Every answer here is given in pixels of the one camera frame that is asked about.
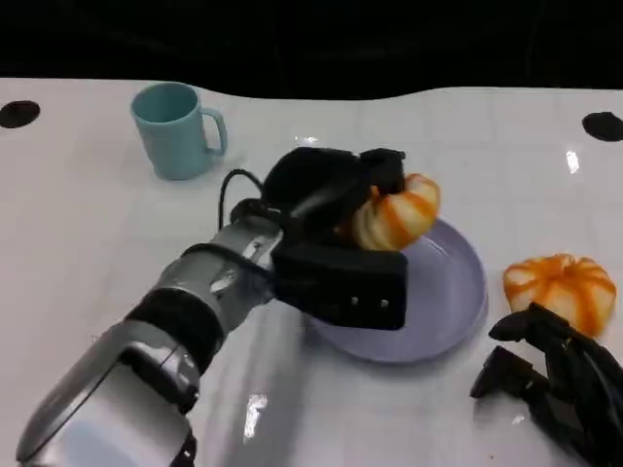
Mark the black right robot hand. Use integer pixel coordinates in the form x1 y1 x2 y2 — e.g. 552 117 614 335
469 302 623 467

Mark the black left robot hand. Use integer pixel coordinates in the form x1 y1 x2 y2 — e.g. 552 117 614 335
262 147 408 248

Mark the orange and white bread roll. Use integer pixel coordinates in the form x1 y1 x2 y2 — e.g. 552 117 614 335
502 252 617 341
348 172 442 253

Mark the black backdrop cloth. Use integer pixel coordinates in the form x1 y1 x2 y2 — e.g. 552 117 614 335
0 0 623 101

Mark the pale green mug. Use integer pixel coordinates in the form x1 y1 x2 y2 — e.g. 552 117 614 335
129 81 229 181

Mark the lilac plate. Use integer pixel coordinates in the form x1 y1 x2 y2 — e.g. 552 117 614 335
301 217 490 365

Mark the black round table grommet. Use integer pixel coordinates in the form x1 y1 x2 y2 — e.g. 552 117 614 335
0 100 41 129
582 111 623 142

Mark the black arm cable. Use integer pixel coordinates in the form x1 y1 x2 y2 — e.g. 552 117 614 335
217 168 267 230

